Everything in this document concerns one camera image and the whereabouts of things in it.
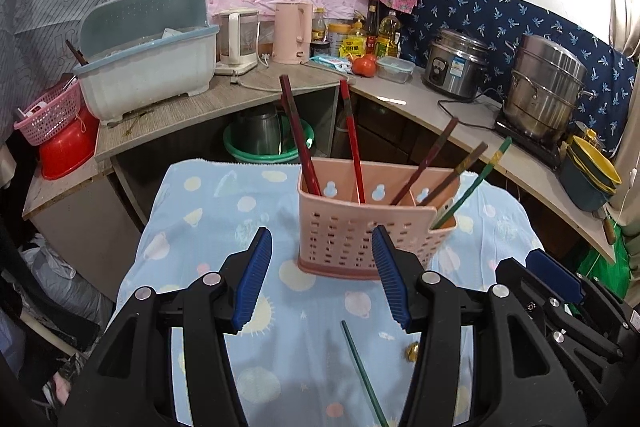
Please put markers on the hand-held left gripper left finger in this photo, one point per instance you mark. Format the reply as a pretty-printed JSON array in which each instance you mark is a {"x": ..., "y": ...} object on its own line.
[{"x": 252, "y": 282}]

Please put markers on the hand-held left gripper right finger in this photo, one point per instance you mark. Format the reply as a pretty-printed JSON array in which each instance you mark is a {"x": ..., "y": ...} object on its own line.
[{"x": 392, "y": 282}]

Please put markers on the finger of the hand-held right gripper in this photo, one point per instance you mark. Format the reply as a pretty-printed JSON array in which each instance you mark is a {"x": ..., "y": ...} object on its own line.
[
  {"x": 520, "y": 279},
  {"x": 555, "y": 272}
]

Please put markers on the pink perforated utensil basket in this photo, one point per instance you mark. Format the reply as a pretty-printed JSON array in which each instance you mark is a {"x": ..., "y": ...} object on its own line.
[{"x": 345, "y": 232}]

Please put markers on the gold flower spoon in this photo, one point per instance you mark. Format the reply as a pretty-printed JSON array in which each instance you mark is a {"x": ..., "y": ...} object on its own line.
[{"x": 412, "y": 352}]

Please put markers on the green chopstick gold band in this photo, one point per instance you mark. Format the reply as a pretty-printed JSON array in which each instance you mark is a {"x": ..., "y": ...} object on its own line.
[
  {"x": 360, "y": 367},
  {"x": 480, "y": 177}
]

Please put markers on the dark brown chopstick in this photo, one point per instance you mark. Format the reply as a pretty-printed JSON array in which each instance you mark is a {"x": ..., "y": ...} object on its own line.
[{"x": 460, "y": 169}]

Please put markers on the brown chopstick gold band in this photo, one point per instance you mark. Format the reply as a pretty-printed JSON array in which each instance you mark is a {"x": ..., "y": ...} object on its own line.
[{"x": 425, "y": 159}]

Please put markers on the red chopstick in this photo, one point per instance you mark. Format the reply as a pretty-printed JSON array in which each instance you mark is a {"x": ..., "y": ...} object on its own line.
[{"x": 352, "y": 142}]

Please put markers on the dark maroon chopstick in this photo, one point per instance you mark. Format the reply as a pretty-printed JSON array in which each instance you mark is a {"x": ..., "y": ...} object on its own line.
[{"x": 300, "y": 142}]

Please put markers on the green plastic bag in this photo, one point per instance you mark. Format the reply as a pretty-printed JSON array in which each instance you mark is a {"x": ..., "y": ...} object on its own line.
[{"x": 600, "y": 267}]

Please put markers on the blue dotted tablecloth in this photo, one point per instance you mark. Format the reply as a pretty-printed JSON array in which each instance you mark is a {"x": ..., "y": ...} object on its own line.
[{"x": 210, "y": 217}]

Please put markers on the stack of blue yellow bowls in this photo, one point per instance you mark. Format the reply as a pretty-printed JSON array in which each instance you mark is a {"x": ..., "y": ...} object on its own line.
[{"x": 587, "y": 182}]

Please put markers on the black induction cooker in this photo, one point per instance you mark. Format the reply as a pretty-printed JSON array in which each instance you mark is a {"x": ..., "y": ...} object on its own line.
[{"x": 530, "y": 147}]

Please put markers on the green plastic basin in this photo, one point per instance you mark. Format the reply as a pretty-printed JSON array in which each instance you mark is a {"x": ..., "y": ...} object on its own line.
[{"x": 295, "y": 149}]

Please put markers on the steel bucket pot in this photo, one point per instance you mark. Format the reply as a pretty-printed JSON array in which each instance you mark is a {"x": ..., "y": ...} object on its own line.
[{"x": 257, "y": 132}]

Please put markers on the curved wooden counter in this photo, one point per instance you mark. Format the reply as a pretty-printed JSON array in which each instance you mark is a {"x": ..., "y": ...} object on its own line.
[{"x": 165, "y": 127}]

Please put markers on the steel steamer pot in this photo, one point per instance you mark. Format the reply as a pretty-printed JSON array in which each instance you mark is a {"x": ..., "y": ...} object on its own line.
[{"x": 545, "y": 92}]

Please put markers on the grey plastic bag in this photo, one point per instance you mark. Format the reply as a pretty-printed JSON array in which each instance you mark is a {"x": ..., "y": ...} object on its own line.
[{"x": 65, "y": 282}]

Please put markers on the clear food container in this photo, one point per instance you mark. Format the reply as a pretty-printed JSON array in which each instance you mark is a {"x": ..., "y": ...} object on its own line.
[{"x": 395, "y": 69}]

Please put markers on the red tomato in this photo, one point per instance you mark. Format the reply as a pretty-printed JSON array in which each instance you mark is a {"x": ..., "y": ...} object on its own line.
[{"x": 364, "y": 65}]

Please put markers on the steel rice cooker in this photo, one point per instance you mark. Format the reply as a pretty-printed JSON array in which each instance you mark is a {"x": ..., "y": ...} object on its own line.
[{"x": 452, "y": 67}]

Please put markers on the red plastic basin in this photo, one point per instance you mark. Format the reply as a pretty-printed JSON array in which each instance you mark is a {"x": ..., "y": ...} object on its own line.
[{"x": 67, "y": 154}]

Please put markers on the blue wipes packet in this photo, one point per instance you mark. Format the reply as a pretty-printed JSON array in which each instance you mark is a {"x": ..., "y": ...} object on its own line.
[{"x": 330, "y": 63}]

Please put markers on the white dish bin teal lid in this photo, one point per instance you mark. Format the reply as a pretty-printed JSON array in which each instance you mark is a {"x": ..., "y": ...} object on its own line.
[{"x": 150, "y": 77}]

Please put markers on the white glass kettle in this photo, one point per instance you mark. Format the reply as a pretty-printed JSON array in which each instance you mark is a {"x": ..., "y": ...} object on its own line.
[{"x": 235, "y": 42}]

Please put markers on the yellow label oil bottle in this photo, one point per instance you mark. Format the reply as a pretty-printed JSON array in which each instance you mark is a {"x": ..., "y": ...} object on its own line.
[{"x": 356, "y": 42}]

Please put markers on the clear cooking oil bottle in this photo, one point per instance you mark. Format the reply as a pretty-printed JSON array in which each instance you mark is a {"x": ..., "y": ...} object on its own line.
[{"x": 388, "y": 37}]

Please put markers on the slim dark sauce bottle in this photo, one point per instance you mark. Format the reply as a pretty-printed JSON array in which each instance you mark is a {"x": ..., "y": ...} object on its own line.
[{"x": 371, "y": 32}]

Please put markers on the pink electric kettle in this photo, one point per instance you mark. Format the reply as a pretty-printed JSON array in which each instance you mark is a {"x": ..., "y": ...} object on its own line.
[{"x": 290, "y": 32}]

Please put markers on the small pink mesh basket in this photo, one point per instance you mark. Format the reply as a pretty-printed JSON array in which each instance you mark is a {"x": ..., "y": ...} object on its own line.
[{"x": 50, "y": 114}]

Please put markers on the dark blue printed cloth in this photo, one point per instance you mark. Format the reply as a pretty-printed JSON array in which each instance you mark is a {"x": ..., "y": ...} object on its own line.
[{"x": 500, "y": 14}]

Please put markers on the grey striped cloth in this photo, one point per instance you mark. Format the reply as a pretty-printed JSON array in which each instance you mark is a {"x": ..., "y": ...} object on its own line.
[{"x": 40, "y": 7}]

